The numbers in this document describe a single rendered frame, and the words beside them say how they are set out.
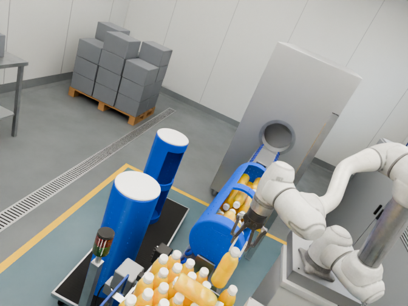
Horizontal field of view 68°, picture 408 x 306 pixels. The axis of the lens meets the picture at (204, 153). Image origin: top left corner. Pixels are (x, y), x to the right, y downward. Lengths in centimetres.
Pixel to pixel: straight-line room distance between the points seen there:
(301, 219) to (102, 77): 439
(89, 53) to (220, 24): 261
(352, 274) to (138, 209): 115
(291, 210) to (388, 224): 59
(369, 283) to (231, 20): 541
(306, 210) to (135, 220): 112
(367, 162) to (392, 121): 540
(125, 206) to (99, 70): 351
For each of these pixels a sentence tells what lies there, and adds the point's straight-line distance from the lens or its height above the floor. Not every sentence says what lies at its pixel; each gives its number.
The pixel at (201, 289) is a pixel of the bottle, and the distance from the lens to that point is 129.
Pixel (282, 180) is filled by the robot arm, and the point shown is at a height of 168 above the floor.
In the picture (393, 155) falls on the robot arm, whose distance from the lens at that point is 142.
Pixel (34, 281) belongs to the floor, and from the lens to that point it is 263.
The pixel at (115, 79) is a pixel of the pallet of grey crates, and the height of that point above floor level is 58.
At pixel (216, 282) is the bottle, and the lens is 142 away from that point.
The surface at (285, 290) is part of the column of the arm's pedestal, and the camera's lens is 187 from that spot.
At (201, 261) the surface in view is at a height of 104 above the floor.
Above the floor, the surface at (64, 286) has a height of 15.
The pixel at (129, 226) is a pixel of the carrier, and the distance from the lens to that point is 189.
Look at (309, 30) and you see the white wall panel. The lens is 627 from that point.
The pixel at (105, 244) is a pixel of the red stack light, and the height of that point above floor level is 123.
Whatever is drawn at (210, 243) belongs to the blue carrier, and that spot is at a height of 110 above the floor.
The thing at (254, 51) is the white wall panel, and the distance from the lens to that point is 630.
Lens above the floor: 211
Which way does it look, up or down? 25 degrees down
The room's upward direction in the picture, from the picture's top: 23 degrees clockwise
